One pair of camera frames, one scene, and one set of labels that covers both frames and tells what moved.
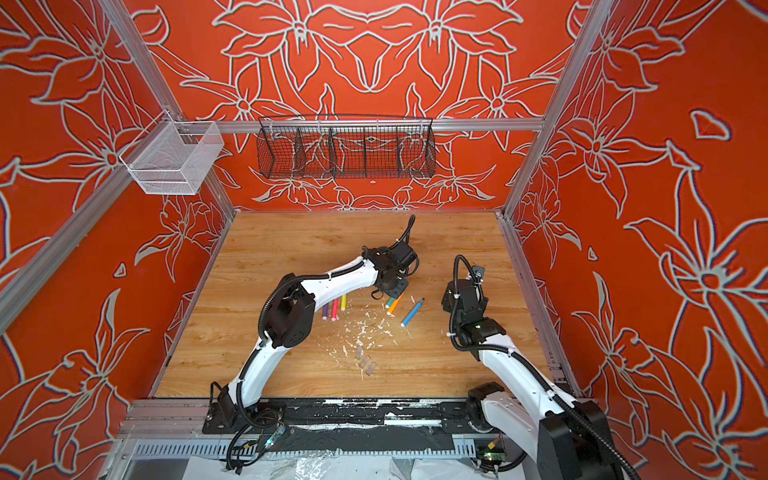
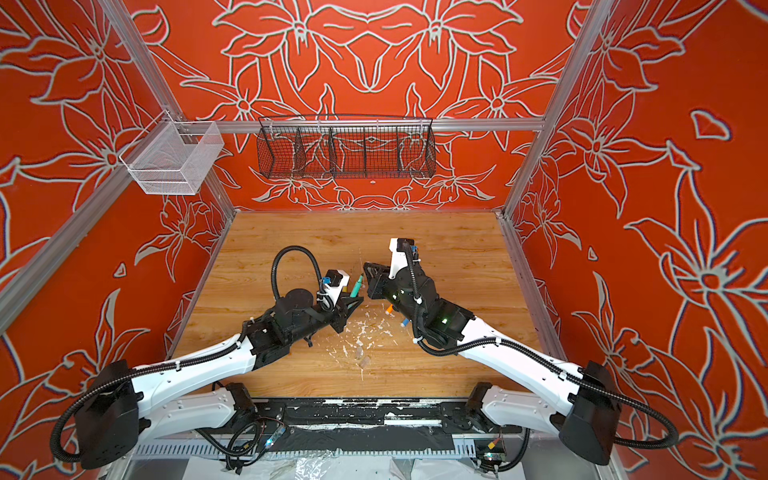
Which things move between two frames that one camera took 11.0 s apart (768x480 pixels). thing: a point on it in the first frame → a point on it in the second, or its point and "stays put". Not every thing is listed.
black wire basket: x=346 y=146 stays put
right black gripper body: x=454 y=303 → x=384 y=282
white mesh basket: x=172 y=156 stays put
